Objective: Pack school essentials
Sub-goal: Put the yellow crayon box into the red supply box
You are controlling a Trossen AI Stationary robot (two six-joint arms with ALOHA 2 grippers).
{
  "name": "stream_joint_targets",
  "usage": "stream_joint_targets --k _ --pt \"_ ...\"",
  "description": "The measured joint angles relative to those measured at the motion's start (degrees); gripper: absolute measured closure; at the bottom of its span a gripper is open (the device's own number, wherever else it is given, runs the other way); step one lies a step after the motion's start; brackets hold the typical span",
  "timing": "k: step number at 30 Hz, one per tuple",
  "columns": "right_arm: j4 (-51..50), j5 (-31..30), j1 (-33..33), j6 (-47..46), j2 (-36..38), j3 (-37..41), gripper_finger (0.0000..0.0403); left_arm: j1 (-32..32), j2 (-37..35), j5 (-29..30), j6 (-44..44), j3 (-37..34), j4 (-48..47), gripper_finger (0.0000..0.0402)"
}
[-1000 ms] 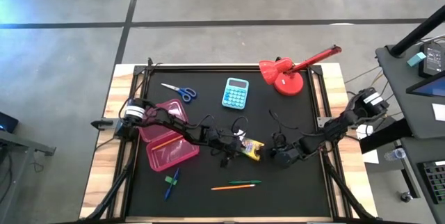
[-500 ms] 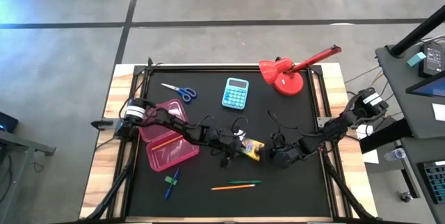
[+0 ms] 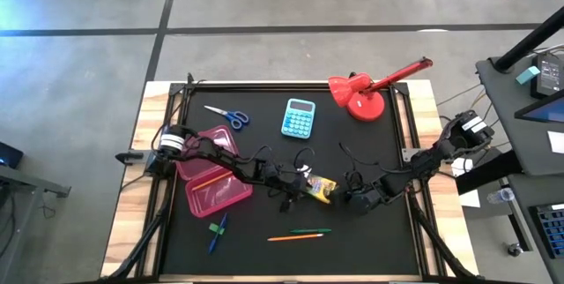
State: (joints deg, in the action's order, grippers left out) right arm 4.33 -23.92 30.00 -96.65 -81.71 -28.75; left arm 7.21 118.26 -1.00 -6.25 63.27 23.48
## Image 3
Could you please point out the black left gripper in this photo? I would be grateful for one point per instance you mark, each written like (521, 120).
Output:
(284, 178)

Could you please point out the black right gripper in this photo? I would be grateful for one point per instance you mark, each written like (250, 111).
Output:
(365, 200)

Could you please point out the yellow crayon box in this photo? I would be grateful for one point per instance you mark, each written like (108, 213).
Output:
(322, 187)

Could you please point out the green pen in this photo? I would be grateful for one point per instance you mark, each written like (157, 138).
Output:
(310, 230)

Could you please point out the pink plastic pencil case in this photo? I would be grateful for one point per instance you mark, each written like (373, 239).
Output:
(220, 198)

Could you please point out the small green eraser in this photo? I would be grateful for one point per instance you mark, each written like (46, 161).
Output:
(213, 227)

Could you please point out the blue pen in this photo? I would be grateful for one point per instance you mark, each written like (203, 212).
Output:
(217, 235)

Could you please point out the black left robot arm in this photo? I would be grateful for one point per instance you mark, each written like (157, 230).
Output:
(211, 156)

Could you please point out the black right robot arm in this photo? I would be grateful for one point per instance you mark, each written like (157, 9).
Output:
(440, 147)

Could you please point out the black table mat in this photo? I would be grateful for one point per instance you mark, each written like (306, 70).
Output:
(352, 240)

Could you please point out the teal calculator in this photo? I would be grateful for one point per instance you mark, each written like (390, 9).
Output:
(299, 118)

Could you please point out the red desk lamp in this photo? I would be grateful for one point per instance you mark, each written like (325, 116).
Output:
(365, 105)

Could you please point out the small white box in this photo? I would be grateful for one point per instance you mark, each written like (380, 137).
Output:
(462, 166)

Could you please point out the clear water bottle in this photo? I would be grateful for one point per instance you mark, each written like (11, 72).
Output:
(500, 196)

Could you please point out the grey side desk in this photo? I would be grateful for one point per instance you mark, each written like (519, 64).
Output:
(506, 121)

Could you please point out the black side clamp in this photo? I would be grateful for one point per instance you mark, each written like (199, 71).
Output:
(128, 157)

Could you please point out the backlit keyboard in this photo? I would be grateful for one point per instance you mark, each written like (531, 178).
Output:
(553, 231)

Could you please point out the black screen with blue display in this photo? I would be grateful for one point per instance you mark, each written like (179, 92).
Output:
(546, 111)

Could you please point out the small teal box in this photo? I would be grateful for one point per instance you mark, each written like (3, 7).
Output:
(528, 75)

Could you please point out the white paper sheet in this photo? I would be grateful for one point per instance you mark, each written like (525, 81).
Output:
(557, 142)

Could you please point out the black power adapter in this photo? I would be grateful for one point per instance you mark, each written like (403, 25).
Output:
(546, 74)

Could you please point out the black round pole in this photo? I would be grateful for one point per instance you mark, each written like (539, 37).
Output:
(529, 43)

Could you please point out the dark device with blue light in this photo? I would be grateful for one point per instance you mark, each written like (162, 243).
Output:
(9, 154)

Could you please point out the black aluminium rig frame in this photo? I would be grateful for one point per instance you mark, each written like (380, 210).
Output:
(134, 255)

